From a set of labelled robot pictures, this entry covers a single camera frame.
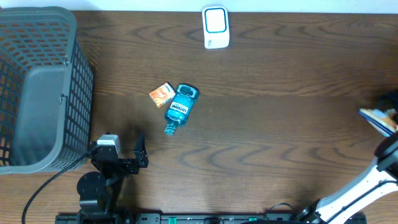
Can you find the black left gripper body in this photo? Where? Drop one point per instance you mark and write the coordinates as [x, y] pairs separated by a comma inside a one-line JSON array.
[[125, 166]]

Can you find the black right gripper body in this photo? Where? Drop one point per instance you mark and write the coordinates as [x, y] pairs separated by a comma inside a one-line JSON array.
[[392, 96]]

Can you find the yellow snack bag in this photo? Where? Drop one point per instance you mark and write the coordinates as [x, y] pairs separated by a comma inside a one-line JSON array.
[[383, 121]]

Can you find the orange small box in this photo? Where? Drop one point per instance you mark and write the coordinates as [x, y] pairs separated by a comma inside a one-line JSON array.
[[163, 94]]

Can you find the teal mouthwash bottle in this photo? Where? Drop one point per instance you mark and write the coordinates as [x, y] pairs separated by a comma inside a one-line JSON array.
[[178, 112]]

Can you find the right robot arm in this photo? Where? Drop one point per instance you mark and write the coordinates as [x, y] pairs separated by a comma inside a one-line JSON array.
[[379, 178]]

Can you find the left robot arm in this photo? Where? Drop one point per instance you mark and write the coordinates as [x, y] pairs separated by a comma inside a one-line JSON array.
[[99, 190]]

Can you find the white barcode scanner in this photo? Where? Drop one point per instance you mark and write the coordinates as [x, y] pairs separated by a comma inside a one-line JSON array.
[[215, 27]]

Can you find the grey plastic shopping basket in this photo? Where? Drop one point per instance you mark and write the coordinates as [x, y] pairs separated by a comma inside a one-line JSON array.
[[46, 91]]

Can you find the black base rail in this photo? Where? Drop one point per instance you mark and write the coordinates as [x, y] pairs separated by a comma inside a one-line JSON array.
[[156, 218]]

